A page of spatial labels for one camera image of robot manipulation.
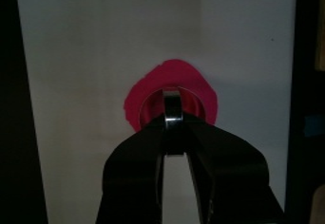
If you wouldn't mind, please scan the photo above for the round metal dough cutter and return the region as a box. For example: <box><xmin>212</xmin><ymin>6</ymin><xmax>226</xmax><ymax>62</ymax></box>
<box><xmin>138</xmin><ymin>86</ymin><xmax>209</xmax><ymax>131</ymax></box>

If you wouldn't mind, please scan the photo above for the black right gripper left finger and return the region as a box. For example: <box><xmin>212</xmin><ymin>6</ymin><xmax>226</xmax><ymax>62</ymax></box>
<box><xmin>95</xmin><ymin>115</ymin><xmax>166</xmax><ymax>224</ymax></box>

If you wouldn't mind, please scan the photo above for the white cutting mat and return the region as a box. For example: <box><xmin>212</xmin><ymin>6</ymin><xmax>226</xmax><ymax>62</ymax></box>
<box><xmin>12</xmin><ymin>0</ymin><xmax>299</xmax><ymax>224</ymax></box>

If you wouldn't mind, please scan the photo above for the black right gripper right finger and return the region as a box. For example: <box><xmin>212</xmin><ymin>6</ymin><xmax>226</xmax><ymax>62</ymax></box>
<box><xmin>182</xmin><ymin>113</ymin><xmax>287</xmax><ymax>224</ymax></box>

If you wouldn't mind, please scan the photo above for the red dough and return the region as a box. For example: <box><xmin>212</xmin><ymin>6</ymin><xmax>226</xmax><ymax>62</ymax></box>
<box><xmin>123</xmin><ymin>59</ymin><xmax>220</xmax><ymax>133</ymax></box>

